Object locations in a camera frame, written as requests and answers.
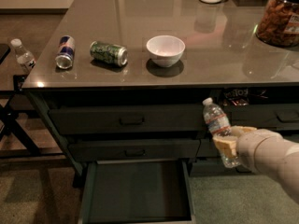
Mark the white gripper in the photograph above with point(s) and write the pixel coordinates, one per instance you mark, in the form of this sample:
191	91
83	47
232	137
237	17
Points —
249	147

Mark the clear plastic water bottle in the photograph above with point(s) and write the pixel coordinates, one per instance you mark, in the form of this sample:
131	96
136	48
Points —
218	124

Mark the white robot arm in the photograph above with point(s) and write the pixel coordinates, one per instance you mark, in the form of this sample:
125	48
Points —
287	172

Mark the middle right drawer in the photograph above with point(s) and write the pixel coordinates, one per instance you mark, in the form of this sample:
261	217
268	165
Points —
207	148

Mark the snack bag in drawer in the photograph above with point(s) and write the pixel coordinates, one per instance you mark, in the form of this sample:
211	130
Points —
236	96

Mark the top right drawer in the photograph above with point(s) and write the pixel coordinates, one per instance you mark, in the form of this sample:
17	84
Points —
274	117

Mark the top left drawer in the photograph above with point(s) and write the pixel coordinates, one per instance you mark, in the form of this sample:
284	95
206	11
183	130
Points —
128	119

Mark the open bottom left drawer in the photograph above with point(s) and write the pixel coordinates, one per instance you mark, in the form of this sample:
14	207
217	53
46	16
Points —
137	192

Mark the middle left drawer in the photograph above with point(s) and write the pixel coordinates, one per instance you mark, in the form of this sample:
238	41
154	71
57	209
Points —
111	150

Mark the small bottle on side table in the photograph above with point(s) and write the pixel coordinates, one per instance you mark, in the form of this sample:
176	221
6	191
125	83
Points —
24	57

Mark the white bowl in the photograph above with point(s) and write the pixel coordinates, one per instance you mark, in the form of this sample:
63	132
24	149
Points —
165	50

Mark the clear jar of snacks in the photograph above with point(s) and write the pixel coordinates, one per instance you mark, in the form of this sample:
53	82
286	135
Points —
279	25

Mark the green soda can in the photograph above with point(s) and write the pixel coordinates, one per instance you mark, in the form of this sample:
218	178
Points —
109	53

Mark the blue silver energy drink can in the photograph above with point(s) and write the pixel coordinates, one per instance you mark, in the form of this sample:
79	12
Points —
66	51

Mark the dark side table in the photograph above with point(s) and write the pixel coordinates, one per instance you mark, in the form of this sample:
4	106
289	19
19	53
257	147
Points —
19	103

